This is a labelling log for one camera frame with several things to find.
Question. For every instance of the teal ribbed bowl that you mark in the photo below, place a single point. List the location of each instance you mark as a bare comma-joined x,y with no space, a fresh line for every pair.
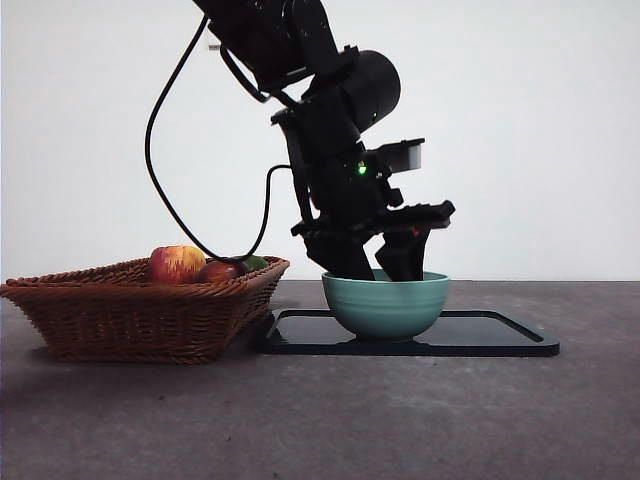
385,310

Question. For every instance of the brown wicker basket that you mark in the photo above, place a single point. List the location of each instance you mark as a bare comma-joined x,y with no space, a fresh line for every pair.
125,320

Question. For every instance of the red yellow apple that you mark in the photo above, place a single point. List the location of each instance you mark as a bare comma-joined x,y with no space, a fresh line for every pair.
175,265

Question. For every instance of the dark red apple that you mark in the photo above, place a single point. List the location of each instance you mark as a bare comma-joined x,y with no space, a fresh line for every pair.
220,274

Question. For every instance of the dark rectangular tray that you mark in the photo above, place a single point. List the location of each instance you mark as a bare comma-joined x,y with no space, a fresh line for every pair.
475,337

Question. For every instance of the green fruit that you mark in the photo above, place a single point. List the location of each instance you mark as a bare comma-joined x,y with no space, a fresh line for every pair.
257,263

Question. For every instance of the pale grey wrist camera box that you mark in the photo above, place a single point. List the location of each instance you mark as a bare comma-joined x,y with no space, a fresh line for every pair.
415,157

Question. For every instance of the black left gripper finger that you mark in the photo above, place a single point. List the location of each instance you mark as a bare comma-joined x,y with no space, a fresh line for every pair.
405,255
340,257

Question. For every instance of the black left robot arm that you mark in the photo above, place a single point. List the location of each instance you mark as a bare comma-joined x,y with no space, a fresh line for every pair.
280,40

